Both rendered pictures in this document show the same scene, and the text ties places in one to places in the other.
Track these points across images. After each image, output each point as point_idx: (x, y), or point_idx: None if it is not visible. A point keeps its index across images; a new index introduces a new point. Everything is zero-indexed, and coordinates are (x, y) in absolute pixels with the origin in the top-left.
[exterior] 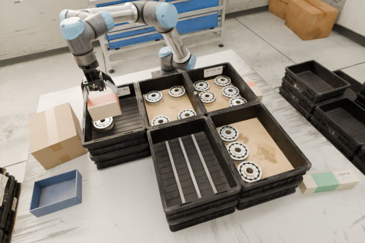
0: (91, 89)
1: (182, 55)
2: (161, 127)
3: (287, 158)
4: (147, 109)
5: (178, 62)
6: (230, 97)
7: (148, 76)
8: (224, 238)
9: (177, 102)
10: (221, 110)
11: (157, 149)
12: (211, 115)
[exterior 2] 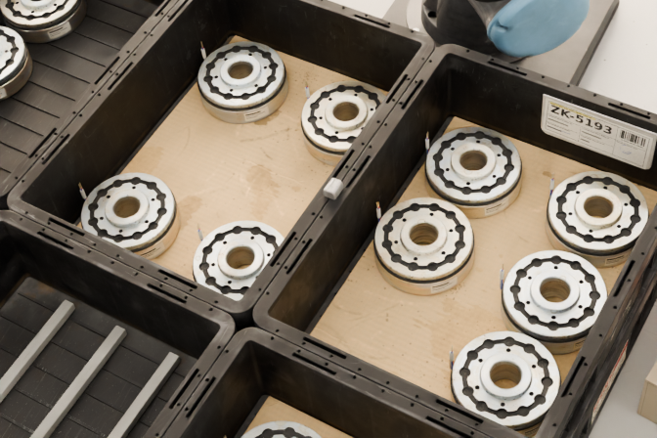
0: None
1: None
2: (46, 239)
3: None
4: (175, 113)
5: None
6: (512, 324)
7: None
8: None
9: (303, 170)
10: (319, 355)
11: (19, 308)
12: (256, 342)
